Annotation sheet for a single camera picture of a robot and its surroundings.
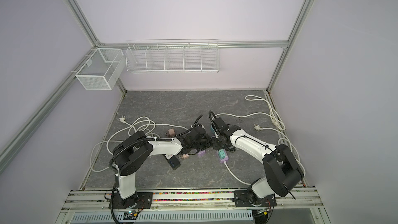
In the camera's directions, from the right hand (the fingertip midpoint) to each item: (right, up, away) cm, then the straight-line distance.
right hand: (218, 145), depth 87 cm
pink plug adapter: (-29, +6, +9) cm, 31 cm away
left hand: (-1, 0, +1) cm, 2 cm away
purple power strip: (-9, -3, -3) cm, 10 cm away
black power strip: (-25, -9, -3) cm, 26 cm away
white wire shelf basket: (-28, +55, +12) cm, 63 cm away
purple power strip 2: (+5, -6, -3) cm, 8 cm away
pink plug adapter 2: (-19, -6, -1) cm, 20 cm away
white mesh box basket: (-74, +45, +12) cm, 88 cm away
